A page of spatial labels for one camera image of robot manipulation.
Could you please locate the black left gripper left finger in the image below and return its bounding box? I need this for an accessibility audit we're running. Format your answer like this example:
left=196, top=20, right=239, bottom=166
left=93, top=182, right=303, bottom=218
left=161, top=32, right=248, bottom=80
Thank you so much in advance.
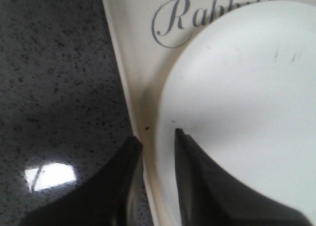
left=20, top=136, right=143, bottom=226

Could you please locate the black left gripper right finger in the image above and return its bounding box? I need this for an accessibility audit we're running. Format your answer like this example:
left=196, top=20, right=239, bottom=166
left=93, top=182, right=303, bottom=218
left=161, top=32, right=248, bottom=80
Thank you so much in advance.
left=174, top=129, right=311, bottom=226

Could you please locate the cream rabbit serving tray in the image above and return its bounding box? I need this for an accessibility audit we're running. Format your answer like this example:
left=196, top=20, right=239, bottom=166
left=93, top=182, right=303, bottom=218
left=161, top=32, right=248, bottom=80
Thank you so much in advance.
left=103, top=0, right=316, bottom=226

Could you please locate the white round plate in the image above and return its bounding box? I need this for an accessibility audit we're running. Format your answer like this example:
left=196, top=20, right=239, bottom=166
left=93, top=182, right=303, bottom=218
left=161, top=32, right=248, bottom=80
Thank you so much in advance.
left=155, top=1, right=316, bottom=226

